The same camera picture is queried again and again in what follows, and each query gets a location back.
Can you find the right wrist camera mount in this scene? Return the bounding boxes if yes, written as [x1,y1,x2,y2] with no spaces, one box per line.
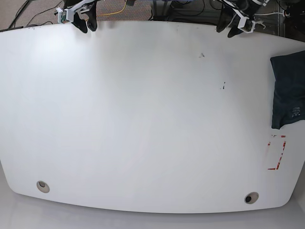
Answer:
[56,0,96,24]

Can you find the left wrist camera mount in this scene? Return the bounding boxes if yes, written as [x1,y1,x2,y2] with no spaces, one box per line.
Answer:
[221,0,269,33]

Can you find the yellow cable on floor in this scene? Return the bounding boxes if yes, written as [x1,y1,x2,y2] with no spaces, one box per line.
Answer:
[96,0,127,17]

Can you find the white cable on floor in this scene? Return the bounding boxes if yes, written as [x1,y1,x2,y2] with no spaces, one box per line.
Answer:
[254,11,285,16]

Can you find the left table cable grommet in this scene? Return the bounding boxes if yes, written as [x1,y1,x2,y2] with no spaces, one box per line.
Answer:
[36,181,50,193]

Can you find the right table cable grommet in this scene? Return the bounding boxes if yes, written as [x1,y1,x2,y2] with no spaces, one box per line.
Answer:
[244,192,259,204]

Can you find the table cable grommet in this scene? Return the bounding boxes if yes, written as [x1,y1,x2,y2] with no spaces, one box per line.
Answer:
[244,192,259,204]
[36,181,50,193]

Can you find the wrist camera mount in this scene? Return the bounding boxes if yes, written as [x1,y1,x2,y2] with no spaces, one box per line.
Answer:
[56,0,96,24]
[221,0,269,33]

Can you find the red tape rectangle marking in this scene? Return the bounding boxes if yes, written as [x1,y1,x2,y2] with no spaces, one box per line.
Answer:
[266,135,287,170]

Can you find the dark blue t-shirt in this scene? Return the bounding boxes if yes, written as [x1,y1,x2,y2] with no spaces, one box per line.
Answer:
[270,51,305,129]

